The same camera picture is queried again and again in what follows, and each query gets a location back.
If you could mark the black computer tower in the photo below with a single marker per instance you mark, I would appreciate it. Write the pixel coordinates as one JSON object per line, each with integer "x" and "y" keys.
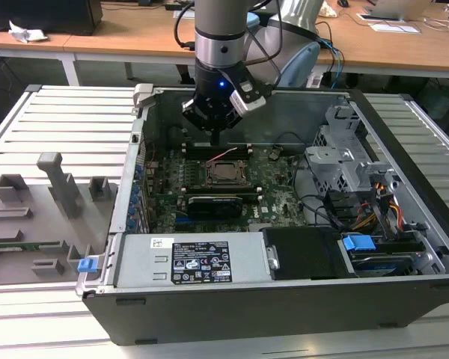
{"x": 41, "y": 15}

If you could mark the hard disk drive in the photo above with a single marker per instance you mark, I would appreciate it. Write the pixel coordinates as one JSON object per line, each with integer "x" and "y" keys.
{"x": 385, "y": 267}

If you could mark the grey black PC case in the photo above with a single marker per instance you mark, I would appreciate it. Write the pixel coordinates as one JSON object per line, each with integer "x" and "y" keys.
{"x": 247, "y": 318}

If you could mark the grey plastic case latch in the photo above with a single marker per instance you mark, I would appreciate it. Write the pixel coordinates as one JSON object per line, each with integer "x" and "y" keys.
{"x": 142, "y": 95}

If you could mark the blue expansion slot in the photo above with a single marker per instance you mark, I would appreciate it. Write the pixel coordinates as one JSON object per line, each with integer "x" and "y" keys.
{"x": 185, "y": 224}

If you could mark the blue disk carrier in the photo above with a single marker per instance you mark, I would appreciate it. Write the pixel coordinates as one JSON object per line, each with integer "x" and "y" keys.
{"x": 357, "y": 245}

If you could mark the round coin cell battery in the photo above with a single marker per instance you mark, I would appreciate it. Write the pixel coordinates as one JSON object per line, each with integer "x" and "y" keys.
{"x": 275, "y": 152}

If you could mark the silver laptop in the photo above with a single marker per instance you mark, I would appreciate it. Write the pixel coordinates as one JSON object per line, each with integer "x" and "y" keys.
{"x": 396, "y": 9}

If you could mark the black plastic shroud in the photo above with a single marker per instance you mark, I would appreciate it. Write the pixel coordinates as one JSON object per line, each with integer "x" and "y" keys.
{"x": 307, "y": 254}

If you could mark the black computer mouse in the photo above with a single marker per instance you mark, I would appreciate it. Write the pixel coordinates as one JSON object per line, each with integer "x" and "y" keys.
{"x": 343, "y": 3}

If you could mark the crumpled white paper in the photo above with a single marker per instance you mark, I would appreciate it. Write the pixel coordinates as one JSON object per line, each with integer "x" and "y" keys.
{"x": 28, "y": 33}

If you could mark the grey power supply unit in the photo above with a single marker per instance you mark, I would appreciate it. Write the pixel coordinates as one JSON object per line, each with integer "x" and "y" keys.
{"x": 134, "y": 261}

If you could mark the CPU socket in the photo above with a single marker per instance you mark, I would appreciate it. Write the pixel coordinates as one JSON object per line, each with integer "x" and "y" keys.
{"x": 206, "y": 183}

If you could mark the pale crumpled object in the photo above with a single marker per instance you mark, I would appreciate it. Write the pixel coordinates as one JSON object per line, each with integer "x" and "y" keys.
{"x": 328, "y": 10}

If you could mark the metal drive cage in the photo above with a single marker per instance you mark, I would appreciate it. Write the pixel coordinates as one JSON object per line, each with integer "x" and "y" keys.
{"x": 327, "y": 161}

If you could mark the green RAM stick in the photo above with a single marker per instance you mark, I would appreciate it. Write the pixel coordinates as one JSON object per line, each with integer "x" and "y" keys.
{"x": 30, "y": 245}

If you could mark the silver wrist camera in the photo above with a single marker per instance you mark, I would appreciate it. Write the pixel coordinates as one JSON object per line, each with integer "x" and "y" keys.
{"x": 247, "y": 104}

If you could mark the black graphics card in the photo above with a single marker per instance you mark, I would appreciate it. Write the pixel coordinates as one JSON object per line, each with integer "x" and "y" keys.
{"x": 213, "y": 207}

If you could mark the silver green CPU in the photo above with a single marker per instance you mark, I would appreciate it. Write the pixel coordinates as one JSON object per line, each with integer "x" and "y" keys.
{"x": 226, "y": 172}

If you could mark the blue case latch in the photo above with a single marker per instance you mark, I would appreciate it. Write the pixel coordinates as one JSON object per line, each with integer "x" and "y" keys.
{"x": 87, "y": 265}

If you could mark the grey parts rack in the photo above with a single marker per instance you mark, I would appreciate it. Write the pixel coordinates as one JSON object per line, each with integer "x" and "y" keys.
{"x": 33, "y": 220}

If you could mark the black RAM slot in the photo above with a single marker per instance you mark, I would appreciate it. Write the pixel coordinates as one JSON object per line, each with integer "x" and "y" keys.
{"x": 194, "y": 146}
{"x": 252, "y": 189}
{"x": 194, "y": 153}
{"x": 194, "y": 157}
{"x": 252, "y": 196}
{"x": 252, "y": 192}
{"x": 194, "y": 149}

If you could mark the white power strip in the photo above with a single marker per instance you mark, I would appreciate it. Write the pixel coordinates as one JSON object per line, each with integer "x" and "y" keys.
{"x": 315, "y": 80}

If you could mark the green motherboard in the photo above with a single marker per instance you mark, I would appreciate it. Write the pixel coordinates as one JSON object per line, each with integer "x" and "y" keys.
{"x": 277, "y": 187}

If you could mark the wooden desk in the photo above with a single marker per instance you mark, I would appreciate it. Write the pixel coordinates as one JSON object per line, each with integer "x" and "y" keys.
{"x": 134, "y": 33}

